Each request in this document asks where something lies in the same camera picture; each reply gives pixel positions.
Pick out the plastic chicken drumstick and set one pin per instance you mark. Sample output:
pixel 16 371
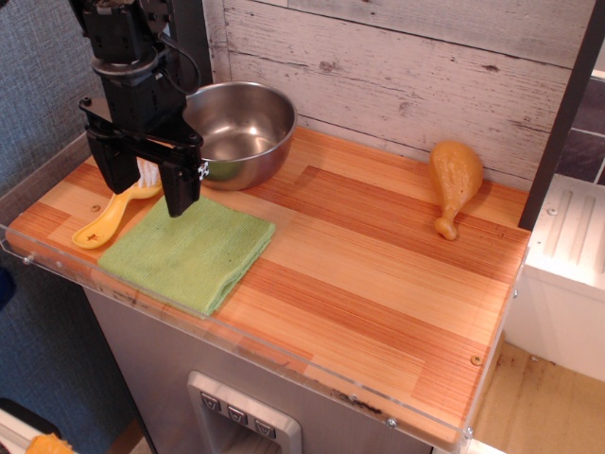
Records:
pixel 456 173

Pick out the silver dispenser panel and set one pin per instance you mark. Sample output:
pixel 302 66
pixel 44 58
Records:
pixel 230 421

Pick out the dark grey vertical post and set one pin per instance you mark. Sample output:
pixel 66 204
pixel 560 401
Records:
pixel 188 29

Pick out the yellow dish brush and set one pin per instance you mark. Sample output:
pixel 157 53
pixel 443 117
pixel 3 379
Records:
pixel 100 231

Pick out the dark right frame post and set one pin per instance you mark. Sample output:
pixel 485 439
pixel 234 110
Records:
pixel 582 71

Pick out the green folded cloth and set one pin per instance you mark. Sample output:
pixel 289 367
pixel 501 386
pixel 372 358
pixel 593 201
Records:
pixel 194 260

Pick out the clear acrylic table guard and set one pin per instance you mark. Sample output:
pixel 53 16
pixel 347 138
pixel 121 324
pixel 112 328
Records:
pixel 399 327

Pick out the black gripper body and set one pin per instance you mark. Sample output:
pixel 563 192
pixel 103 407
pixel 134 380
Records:
pixel 143 105

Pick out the orange object bottom left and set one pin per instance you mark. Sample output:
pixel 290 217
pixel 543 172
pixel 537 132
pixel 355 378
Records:
pixel 48 444

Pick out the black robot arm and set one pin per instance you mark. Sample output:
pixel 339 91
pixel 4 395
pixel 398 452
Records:
pixel 127 31

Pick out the white toy sink unit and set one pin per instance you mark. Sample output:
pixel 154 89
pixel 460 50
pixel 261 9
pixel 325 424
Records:
pixel 557 308

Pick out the grey toy fridge cabinet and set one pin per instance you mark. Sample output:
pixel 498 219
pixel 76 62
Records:
pixel 156 350

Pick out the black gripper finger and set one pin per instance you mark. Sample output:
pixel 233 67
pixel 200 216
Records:
pixel 117 164
pixel 181 186

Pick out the stainless steel pot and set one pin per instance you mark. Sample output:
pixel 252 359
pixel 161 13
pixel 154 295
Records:
pixel 247 129

